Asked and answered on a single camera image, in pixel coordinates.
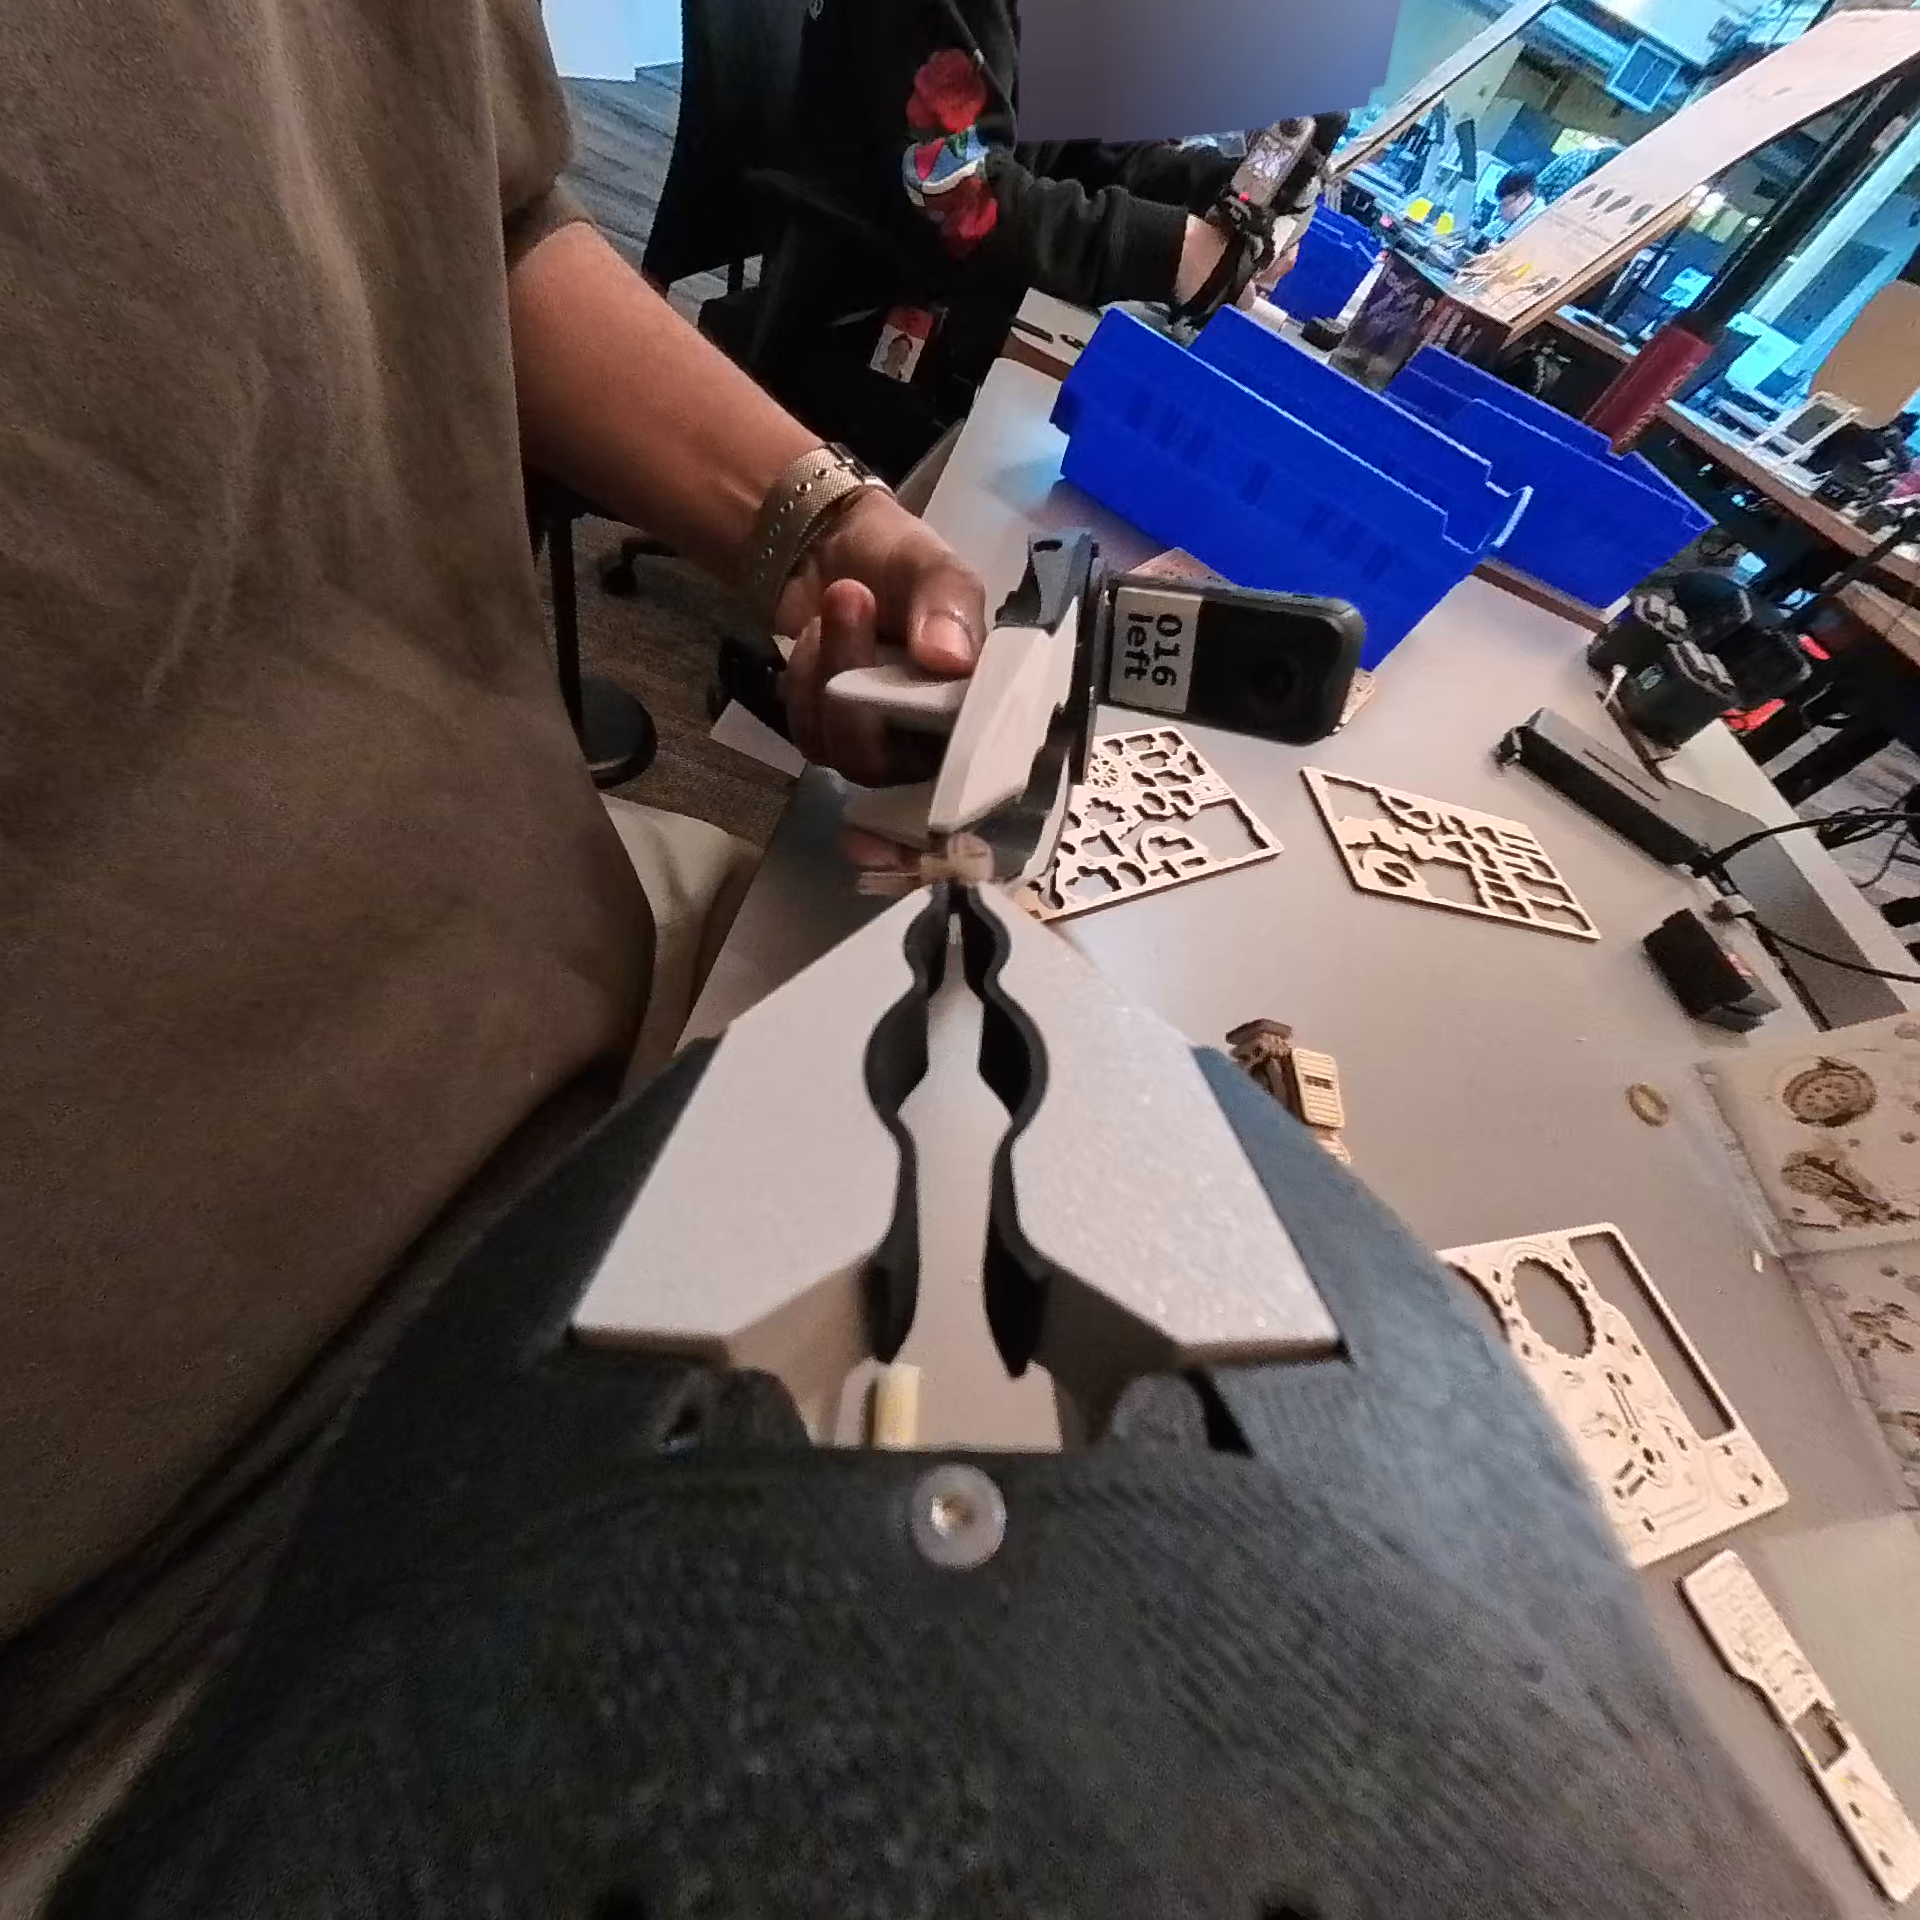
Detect large blue plastic bin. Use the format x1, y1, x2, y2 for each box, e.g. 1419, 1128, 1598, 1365
1388, 345, 1715, 608
1055, 303, 1532, 670

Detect person's left hand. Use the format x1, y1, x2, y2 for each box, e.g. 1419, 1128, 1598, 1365
778, 487, 995, 880

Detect small black box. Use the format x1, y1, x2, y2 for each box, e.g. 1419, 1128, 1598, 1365
1642, 906, 1779, 1033

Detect black camera gear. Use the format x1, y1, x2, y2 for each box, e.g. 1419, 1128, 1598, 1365
1586, 566, 1823, 744

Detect grey desk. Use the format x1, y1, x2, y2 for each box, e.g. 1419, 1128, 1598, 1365
682, 306, 1920, 1920

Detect red box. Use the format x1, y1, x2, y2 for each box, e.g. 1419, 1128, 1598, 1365
1590, 322, 1711, 451

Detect wooden mechanical model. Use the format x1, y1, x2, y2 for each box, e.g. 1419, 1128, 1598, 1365
1228, 1018, 1352, 1163

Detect small blue plastic bin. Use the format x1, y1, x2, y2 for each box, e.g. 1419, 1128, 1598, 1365
1275, 200, 1382, 325

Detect wooden sheet with round holes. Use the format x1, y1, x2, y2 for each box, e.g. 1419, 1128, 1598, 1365
1438, 1222, 1789, 1568

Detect black chair base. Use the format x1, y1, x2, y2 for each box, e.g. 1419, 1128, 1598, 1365
532, 479, 662, 787

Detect large tilted wooden board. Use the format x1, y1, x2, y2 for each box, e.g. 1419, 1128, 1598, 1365
1476, 7, 1920, 325

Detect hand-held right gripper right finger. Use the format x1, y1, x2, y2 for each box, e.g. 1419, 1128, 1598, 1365
952, 881, 1346, 1454

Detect person's left forearm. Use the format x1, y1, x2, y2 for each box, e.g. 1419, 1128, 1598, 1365
503, 224, 840, 570

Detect woven metal watch band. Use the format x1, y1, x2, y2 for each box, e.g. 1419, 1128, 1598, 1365
735, 441, 894, 633

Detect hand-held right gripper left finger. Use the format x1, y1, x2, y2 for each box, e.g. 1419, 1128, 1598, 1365
570, 881, 963, 1443

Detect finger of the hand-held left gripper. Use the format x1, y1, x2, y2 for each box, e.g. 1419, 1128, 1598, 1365
927, 621, 1079, 846
982, 693, 1116, 889

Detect dark printed box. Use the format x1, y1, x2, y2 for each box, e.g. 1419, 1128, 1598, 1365
1334, 246, 1466, 393

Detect wooden cutout parts sheet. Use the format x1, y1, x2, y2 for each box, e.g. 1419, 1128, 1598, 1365
1020, 725, 1287, 920
1302, 767, 1605, 943

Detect person's beige trousers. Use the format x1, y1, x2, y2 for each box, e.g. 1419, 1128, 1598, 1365
598, 794, 768, 1081

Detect long black device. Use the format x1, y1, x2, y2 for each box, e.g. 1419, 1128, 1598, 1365
1500, 707, 1771, 872

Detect grey flat laptop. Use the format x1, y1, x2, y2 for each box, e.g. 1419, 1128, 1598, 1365
1709, 822, 1920, 1027

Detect narrow wooden parts strip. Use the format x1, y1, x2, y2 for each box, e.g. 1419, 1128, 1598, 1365
1680, 1550, 1920, 1903

